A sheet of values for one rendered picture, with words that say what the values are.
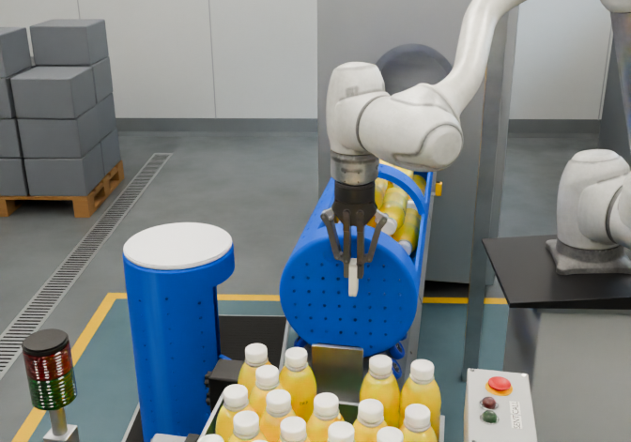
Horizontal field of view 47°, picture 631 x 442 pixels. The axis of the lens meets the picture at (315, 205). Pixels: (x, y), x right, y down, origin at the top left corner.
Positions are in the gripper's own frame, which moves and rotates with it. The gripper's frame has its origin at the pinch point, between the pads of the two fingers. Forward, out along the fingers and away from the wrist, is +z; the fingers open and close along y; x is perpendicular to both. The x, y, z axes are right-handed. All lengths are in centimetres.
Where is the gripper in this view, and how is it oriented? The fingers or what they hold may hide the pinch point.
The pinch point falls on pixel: (353, 277)
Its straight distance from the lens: 141.7
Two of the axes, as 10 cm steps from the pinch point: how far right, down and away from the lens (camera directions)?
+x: 1.9, -3.6, 9.1
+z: 0.1, 9.3, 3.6
